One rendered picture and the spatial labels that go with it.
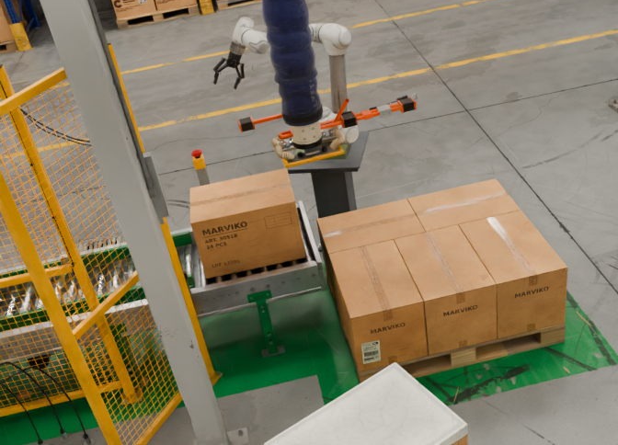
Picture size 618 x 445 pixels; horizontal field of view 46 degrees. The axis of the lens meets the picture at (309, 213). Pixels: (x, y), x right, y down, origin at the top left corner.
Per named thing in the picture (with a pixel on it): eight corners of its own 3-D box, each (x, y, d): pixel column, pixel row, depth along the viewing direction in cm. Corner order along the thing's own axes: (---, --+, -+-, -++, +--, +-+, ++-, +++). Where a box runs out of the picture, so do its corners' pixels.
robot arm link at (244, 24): (227, 38, 425) (238, 46, 417) (235, 13, 420) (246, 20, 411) (242, 41, 432) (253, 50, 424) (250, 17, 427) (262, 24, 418)
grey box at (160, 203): (123, 226, 311) (102, 166, 295) (124, 220, 315) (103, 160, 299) (169, 216, 312) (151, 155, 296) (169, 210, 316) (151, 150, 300)
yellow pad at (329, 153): (285, 168, 399) (284, 161, 397) (281, 161, 408) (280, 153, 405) (344, 154, 403) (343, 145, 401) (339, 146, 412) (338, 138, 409)
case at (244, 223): (206, 279, 425) (189, 222, 404) (204, 241, 459) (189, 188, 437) (306, 257, 428) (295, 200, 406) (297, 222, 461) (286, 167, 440)
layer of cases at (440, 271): (359, 372, 400) (349, 318, 378) (325, 268, 483) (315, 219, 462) (565, 323, 407) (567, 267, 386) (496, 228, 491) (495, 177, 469)
